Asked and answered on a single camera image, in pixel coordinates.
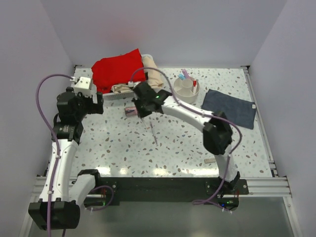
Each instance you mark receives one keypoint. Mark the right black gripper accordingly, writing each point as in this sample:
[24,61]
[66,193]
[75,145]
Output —
[140,113]

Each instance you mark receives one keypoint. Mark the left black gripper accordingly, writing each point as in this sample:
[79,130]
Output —
[95,108]

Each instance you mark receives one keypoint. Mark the blue white eraser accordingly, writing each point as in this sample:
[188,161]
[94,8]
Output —
[181,76]

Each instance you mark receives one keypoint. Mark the pink purple correction tape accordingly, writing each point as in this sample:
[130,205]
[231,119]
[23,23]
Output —
[185,74]

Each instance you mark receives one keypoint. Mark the red cap white marker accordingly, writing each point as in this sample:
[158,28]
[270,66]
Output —
[195,83]

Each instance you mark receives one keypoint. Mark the beige small eraser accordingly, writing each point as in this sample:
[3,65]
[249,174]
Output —
[209,160]

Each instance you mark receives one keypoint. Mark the peach cap white marker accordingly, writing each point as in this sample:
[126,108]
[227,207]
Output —
[145,124]

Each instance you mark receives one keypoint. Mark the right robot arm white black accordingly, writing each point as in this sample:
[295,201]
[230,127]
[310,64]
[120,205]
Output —
[215,127]

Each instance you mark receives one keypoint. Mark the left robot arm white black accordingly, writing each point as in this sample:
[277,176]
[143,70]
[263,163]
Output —
[59,203]

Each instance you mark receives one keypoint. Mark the clear pen case pink cap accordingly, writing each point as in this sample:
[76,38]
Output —
[130,111]

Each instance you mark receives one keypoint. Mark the white plastic basket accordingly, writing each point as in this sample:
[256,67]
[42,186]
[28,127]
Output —
[129,94]

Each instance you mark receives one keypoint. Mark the red folded cloth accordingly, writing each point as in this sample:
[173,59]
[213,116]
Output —
[108,72]

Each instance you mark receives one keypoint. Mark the beige folded cloth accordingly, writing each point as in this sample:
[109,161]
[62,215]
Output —
[154,78]

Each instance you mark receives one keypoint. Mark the white round divided organizer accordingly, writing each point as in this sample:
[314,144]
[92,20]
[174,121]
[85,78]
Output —
[184,90]

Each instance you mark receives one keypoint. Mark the dark blue towel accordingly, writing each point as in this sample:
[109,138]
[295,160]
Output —
[238,111]

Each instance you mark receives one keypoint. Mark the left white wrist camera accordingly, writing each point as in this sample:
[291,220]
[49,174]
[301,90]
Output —
[85,86]

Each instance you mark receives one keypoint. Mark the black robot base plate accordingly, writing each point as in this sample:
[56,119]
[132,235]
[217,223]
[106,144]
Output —
[162,189]

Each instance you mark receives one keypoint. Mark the aluminium frame rail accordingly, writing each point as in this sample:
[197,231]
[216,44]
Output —
[275,186]

